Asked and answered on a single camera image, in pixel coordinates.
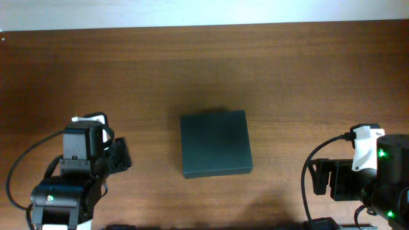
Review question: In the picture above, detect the black box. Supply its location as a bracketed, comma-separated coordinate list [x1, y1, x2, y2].
[180, 110, 254, 179]

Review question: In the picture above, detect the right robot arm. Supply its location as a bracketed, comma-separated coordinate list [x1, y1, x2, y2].
[301, 131, 408, 229]

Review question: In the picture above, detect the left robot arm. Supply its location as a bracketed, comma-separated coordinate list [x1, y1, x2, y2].
[26, 121, 132, 229]

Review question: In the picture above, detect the black right camera cable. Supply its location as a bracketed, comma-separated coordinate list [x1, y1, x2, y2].
[300, 132, 357, 230]

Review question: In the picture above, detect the black camera cable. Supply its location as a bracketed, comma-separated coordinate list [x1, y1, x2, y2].
[300, 132, 357, 230]
[5, 126, 116, 230]

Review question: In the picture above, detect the black left camera cable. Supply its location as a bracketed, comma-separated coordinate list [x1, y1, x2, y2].
[5, 126, 116, 230]

